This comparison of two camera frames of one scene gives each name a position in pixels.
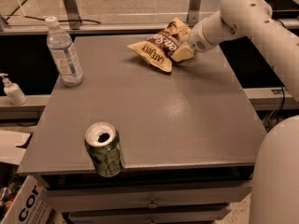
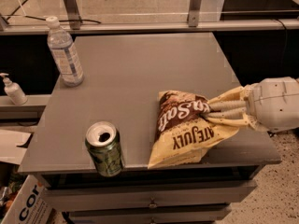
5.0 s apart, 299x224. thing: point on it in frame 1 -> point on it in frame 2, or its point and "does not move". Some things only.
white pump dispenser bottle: x=14 y=91 does not move
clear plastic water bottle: x=64 y=54 does not move
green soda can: x=103 y=144 does not move
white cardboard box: x=29 y=205 does not move
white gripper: x=196 y=38 -> x=274 y=105
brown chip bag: x=158 y=49 -> x=183 y=132
